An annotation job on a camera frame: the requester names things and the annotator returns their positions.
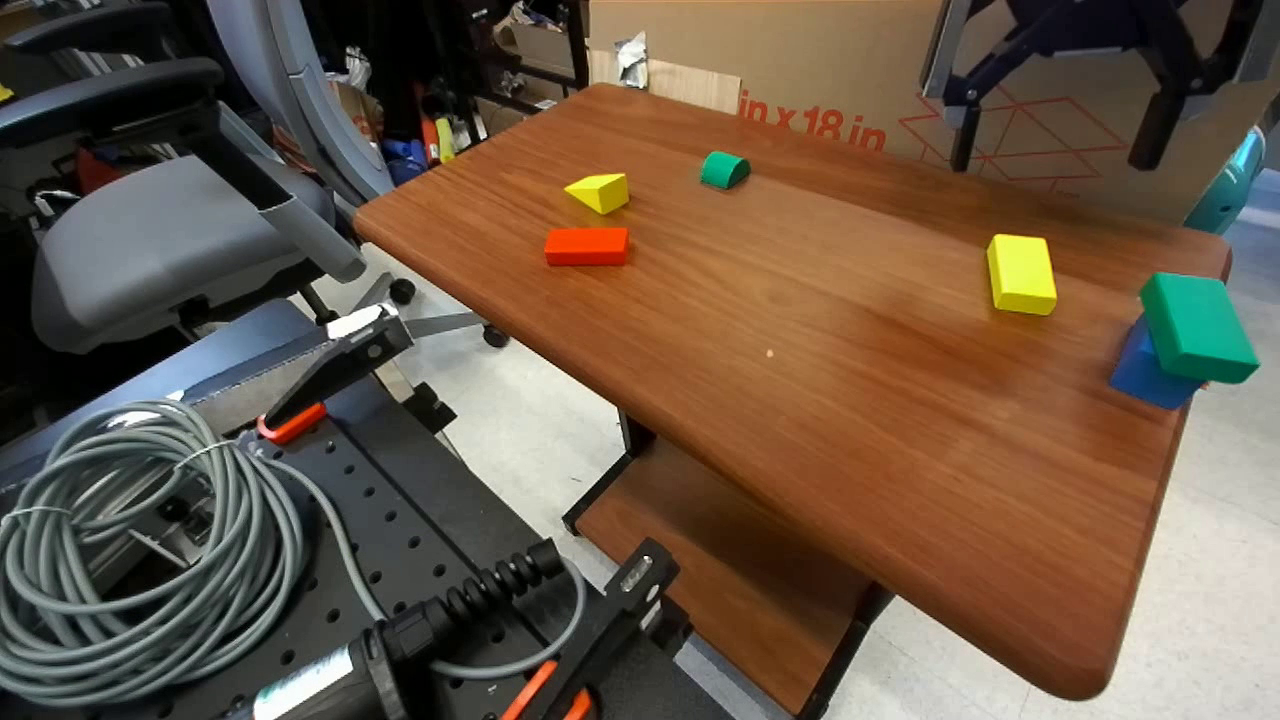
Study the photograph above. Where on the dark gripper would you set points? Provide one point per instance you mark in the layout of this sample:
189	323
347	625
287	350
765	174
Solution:
1095	19

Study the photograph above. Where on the yellow rectangular block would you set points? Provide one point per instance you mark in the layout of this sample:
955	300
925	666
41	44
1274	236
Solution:
1021	274

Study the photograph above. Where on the teal plastic object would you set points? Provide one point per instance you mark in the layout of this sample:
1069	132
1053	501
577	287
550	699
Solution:
1224	184

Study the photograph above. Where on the green rectangular block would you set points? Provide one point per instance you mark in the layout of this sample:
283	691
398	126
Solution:
1196	324

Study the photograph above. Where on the blue block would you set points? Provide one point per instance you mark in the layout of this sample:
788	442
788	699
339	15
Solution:
1143	383

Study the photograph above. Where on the large cardboard box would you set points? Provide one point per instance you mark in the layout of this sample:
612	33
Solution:
800	54

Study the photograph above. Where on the small green rounded block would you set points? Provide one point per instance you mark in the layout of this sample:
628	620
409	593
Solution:
723	168

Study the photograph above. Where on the yellow wedge block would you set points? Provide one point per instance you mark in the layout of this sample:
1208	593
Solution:
602	193

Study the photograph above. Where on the orange rectangular block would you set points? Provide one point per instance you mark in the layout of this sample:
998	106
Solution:
586	245

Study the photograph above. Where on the chair base leg with casters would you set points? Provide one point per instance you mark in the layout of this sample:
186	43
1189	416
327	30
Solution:
446	323

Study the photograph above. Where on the blue container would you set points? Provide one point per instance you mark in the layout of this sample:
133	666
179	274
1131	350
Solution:
406	161

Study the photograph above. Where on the black clamp with silver jaw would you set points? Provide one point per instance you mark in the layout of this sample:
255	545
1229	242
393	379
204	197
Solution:
333	361

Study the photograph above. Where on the black power plug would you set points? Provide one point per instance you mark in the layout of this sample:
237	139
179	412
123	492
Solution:
461	613

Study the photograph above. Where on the black perforated mounting board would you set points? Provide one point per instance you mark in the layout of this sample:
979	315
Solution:
384	522

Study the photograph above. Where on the grey office chair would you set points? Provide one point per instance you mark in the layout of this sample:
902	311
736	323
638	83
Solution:
144	245

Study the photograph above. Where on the black device with silver label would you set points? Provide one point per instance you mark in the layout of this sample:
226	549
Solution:
312	682

